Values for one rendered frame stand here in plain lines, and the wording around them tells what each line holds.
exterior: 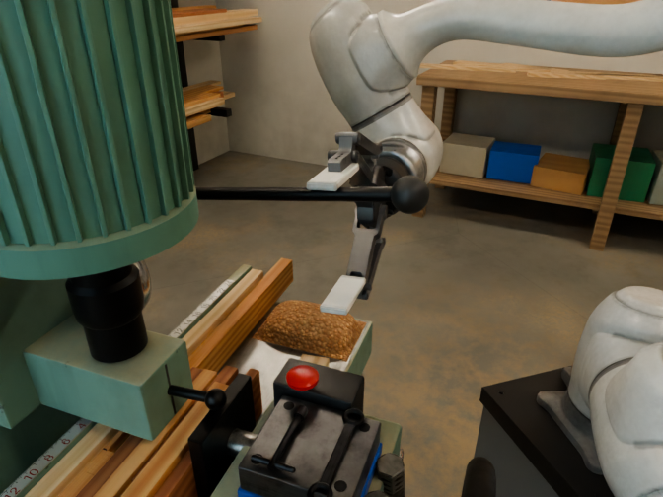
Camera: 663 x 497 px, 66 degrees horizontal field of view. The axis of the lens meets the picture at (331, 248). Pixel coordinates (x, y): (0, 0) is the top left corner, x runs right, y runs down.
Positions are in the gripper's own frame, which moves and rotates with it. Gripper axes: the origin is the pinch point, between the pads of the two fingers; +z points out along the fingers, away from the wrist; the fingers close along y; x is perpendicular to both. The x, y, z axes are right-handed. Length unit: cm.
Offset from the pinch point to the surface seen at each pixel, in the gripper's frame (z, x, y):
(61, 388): 17.6, -21.6, -8.4
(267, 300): -13.5, -16.7, -16.8
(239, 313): -6.5, -17.2, -14.7
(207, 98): -248, -183, -30
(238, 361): -1.8, -15.4, -18.9
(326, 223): -222, -96, -101
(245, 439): 13.8, -4.6, -13.8
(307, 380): 10.7, 1.0, -8.0
